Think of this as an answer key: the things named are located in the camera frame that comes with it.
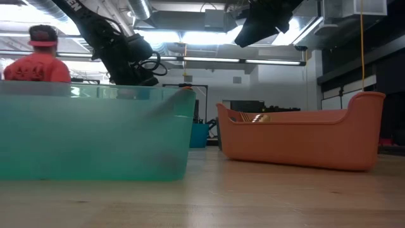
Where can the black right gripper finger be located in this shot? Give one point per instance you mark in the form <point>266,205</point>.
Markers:
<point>262,28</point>

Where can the green translucent plastic bin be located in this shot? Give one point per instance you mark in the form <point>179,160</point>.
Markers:
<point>79,142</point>

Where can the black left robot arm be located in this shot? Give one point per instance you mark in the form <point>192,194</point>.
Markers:
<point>95,28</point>

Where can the grey ceiling unit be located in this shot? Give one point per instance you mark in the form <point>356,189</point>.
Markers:
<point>215,19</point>

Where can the long ceiling light bar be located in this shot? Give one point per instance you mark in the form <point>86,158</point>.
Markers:
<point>209,59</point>

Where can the person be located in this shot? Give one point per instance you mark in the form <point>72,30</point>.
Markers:
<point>38,69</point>

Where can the blue plastic bin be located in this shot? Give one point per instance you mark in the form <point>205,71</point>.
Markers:
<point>199,136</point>

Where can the orange plastic bin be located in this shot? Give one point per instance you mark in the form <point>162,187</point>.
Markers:
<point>300,145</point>

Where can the narrow silver ventilation duct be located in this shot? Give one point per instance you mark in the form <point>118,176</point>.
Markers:
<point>139,8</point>

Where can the wide silver ventilation duct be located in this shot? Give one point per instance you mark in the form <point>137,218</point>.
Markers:
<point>47,8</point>

